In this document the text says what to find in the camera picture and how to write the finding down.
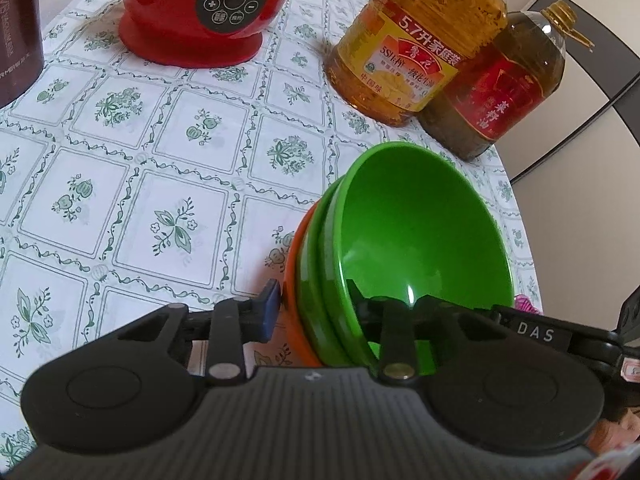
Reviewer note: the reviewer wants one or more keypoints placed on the red kitchen appliance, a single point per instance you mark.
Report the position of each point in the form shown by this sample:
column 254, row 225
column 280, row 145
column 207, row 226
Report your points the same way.
column 165, row 5

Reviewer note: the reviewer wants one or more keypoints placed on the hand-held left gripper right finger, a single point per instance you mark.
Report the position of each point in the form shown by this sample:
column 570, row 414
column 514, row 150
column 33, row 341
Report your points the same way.
column 372, row 317

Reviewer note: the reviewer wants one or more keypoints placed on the yellow label oil bottle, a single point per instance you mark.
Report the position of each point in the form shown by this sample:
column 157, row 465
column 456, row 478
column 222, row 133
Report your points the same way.
column 410, row 55

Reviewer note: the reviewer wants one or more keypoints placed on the red white patterned cloth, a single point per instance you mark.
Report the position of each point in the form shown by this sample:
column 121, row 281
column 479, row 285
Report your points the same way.
column 617, row 455

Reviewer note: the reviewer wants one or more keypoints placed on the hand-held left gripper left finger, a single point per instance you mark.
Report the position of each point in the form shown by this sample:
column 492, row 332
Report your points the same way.
column 270, row 310

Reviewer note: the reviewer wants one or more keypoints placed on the orange plastic bowl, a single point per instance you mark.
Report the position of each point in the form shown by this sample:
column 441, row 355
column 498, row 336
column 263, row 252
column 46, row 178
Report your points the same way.
column 294, row 280

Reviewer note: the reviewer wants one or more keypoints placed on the brown kitchen appliance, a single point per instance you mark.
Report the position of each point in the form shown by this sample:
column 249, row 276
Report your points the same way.
column 15, row 25

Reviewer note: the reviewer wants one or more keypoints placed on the pink glass plate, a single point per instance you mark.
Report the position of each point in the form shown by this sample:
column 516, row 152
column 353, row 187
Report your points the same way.
column 526, row 304

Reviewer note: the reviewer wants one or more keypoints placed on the red label dark oil bottle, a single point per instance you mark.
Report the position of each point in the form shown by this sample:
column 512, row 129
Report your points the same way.
column 500, row 95

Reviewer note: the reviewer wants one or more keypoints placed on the green floral tablecloth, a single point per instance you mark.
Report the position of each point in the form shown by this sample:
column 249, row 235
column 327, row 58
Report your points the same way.
column 150, row 170

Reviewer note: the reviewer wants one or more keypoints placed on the green plastic bowl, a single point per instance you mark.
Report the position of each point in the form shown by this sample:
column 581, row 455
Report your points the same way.
column 315, row 280
column 410, row 235

